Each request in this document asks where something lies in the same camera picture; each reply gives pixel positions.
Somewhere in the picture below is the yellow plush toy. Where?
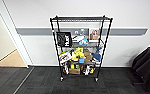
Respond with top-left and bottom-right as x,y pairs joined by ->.
71,47 -> 85,62

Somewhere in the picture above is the blue white plush toy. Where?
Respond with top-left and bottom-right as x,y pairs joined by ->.
79,38 -> 90,47

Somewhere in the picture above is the white printed packet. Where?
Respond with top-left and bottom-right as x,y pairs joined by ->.
71,33 -> 84,44

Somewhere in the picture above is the black Huel bag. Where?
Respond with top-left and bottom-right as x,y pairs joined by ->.
56,31 -> 73,48

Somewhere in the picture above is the blue cup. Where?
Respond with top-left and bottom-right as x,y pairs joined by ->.
78,57 -> 86,64

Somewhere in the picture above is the white box with portrait print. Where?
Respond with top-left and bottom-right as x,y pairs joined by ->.
88,28 -> 101,43

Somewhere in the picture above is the blue shark plush toy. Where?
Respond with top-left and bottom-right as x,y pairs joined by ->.
91,46 -> 104,64

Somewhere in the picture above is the flat tan cardboard box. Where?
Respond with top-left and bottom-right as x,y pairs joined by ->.
69,66 -> 81,75

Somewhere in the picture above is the white black printed pack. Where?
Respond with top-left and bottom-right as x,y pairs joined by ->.
62,63 -> 71,75

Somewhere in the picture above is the white yellow black pack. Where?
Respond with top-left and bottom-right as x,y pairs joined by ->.
82,64 -> 95,76

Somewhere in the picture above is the black chair with cloth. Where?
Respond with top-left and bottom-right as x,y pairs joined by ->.
131,33 -> 150,93

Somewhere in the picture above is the black wire shelf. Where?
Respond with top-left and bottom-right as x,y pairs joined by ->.
49,14 -> 114,83

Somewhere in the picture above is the white door frame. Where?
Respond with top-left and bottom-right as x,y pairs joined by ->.
0,0 -> 35,69

